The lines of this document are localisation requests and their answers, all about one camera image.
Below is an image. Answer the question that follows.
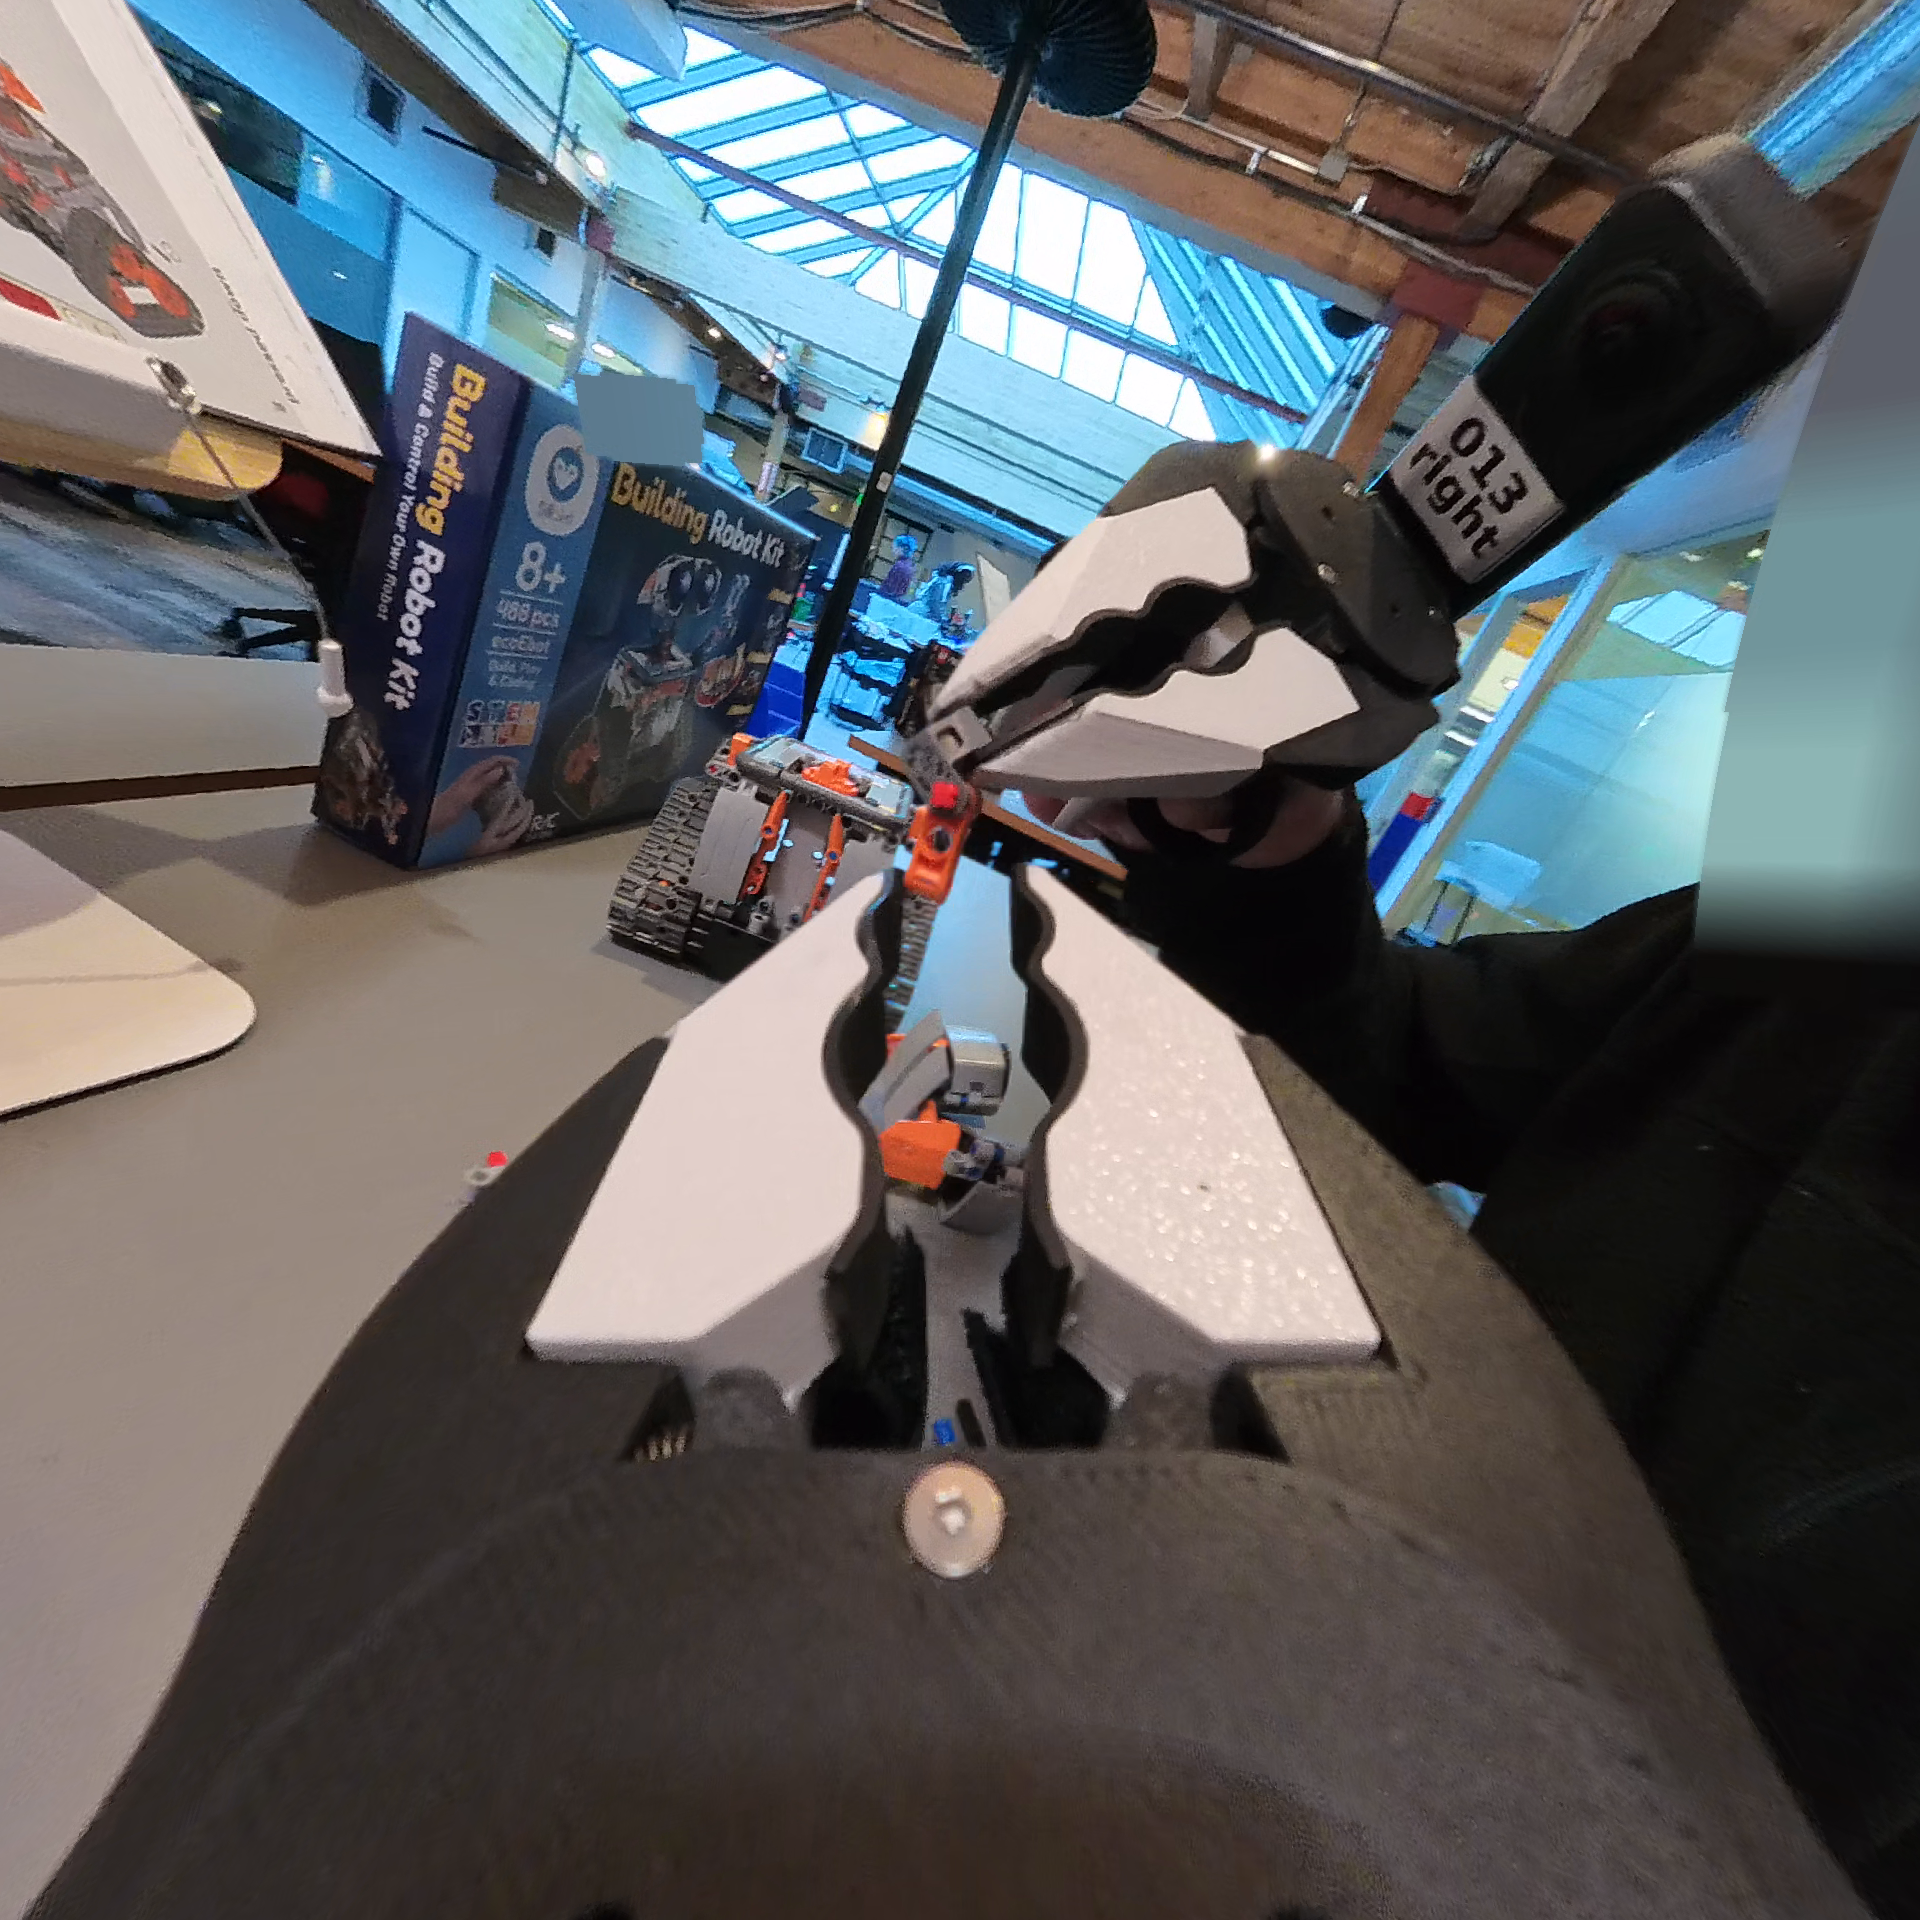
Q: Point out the person's right hand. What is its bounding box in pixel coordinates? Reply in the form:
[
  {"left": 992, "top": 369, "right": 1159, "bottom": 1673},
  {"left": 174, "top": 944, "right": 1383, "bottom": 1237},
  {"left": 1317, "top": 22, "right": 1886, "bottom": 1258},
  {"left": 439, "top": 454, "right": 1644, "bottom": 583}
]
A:
[{"left": 1046, "top": 785, "right": 1342, "bottom": 872}]

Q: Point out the grey and orange brick model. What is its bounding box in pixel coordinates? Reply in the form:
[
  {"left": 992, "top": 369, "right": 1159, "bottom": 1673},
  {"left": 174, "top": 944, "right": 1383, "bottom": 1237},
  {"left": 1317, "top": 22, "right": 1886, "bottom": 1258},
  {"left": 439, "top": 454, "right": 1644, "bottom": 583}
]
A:
[{"left": 878, "top": 1019, "right": 1040, "bottom": 1234}]

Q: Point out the black metal post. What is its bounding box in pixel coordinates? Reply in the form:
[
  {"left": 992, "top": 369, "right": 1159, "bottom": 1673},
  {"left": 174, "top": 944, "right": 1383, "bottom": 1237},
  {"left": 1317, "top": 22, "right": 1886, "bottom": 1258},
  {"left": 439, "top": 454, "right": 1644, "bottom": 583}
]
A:
[{"left": 799, "top": 0, "right": 1160, "bottom": 729}]

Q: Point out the orange connector piece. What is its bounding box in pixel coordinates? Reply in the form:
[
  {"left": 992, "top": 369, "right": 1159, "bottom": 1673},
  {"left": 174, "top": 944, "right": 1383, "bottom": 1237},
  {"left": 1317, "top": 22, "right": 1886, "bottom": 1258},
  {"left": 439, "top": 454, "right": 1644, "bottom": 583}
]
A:
[{"left": 901, "top": 779, "right": 984, "bottom": 903}]

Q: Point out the black tracked brick robot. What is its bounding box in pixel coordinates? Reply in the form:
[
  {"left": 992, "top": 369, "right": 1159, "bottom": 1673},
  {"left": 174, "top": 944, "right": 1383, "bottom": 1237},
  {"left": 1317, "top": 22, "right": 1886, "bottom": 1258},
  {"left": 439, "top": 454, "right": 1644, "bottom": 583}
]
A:
[{"left": 607, "top": 731, "right": 940, "bottom": 1037}]

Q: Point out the blue printed cardboard box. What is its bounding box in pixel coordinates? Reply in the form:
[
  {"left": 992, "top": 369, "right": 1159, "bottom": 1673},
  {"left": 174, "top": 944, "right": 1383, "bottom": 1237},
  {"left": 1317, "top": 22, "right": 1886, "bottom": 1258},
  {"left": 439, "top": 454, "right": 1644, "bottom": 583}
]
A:
[{"left": 311, "top": 311, "right": 817, "bottom": 872}]

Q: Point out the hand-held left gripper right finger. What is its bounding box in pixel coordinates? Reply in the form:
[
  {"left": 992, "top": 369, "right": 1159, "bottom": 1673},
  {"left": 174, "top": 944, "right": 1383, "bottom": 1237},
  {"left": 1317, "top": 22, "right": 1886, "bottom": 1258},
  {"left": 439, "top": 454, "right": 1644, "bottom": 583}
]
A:
[{"left": 1012, "top": 866, "right": 1385, "bottom": 1394}]

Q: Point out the person's right forearm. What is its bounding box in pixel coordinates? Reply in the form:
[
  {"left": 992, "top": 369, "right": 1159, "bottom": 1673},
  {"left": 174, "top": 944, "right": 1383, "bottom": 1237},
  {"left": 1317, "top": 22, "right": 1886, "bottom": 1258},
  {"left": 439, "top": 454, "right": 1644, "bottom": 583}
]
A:
[{"left": 1117, "top": 832, "right": 1705, "bottom": 1192}]

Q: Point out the white instruction sheet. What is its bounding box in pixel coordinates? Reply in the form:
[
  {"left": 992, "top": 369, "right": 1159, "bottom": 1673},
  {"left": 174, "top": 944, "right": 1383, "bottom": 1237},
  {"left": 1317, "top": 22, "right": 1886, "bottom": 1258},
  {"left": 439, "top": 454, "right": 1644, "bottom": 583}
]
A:
[{"left": 0, "top": 0, "right": 383, "bottom": 459}]

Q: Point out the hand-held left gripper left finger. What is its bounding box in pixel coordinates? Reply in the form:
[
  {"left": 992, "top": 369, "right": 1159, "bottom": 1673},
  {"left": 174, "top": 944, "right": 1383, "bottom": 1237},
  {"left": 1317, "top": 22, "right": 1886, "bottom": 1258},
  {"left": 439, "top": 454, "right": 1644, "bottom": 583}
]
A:
[{"left": 525, "top": 870, "right": 889, "bottom": 1395}]

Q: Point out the white booklet holder board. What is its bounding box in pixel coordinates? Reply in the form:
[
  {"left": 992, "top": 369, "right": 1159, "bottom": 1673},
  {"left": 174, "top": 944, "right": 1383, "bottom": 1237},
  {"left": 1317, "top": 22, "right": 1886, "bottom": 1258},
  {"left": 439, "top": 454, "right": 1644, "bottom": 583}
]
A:
[{"left": 0, "top": 335, "right": 203, "bottom": 459}]

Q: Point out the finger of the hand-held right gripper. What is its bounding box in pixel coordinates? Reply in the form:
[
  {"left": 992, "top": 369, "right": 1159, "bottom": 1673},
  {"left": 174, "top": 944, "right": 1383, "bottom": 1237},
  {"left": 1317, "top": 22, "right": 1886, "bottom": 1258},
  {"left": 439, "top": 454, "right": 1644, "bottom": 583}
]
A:
[
  {"left": 972, "top": 619, "right": 1363, "bottom": 799},
  {"left": 927, "top": 485, "right": 1257, "bottom": 725}
]

